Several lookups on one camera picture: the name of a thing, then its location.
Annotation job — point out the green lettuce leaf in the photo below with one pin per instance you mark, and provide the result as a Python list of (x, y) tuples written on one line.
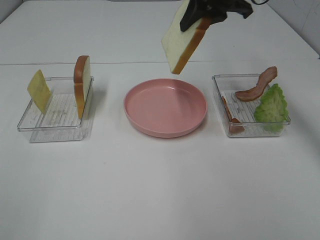
[(272, 109)]

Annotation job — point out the pink round plate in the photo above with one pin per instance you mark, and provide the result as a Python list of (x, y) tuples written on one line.
[(165, 108)]

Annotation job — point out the clear right plastic container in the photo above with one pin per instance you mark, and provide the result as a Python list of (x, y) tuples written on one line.
[(226, 85)]

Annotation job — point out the clear left plastic container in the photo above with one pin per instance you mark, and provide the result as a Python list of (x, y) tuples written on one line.
[(61, 122)]

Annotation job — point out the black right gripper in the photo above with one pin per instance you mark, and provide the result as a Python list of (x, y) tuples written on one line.
[(216, 10)]

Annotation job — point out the bacon strip front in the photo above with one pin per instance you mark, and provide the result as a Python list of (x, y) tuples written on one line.
[(232, 129)]

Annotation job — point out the white bread slice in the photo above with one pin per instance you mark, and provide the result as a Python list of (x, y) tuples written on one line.
[(178, 45)]

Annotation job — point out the yellow cheese slice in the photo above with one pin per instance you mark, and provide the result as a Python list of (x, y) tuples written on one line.
[(39, 91)]

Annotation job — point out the upright bread slice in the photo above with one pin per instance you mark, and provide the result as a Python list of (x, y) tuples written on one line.
[(82, 81)]

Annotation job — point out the bacon strip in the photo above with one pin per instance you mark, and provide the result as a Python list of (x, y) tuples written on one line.
[(232, 129), (263, 80)]

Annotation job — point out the clear plastic container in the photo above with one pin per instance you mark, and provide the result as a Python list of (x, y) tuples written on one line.
[(226, 85), (61, 122)]

